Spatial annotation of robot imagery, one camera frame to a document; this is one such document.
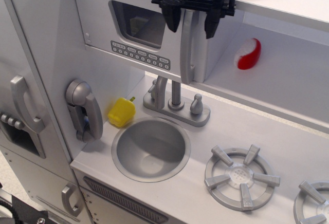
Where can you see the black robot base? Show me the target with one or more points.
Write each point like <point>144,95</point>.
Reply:
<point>13,210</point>

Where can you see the white toy microwave door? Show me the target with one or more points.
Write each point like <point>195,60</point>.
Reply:
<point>136,30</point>

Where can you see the red white toy apple slice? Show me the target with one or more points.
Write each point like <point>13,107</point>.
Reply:
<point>248,54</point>

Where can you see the grey toy faucet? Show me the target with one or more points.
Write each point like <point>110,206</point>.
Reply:
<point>173,104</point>

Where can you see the grey microwave door handle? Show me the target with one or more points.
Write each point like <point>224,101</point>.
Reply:
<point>187,68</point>

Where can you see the grey toy stove burner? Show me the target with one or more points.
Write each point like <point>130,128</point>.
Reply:
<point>239,178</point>

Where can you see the grey fridge ice dispenser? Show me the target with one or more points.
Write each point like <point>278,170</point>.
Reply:
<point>18,133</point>

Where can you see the grey lower fridge handle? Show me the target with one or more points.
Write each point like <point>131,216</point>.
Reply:
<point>71,201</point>

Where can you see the yellow toy bell pepper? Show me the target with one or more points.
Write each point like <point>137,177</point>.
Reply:
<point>122,111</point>

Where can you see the round silver sink bowl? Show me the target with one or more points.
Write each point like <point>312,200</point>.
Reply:
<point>151,149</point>

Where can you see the grey oven vent panel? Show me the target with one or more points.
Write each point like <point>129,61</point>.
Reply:
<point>125,202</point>

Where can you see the grey toy wall phone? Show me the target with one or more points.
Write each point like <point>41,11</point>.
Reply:
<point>84,111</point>

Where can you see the grey fridge door handle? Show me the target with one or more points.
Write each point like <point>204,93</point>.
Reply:
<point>18,89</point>

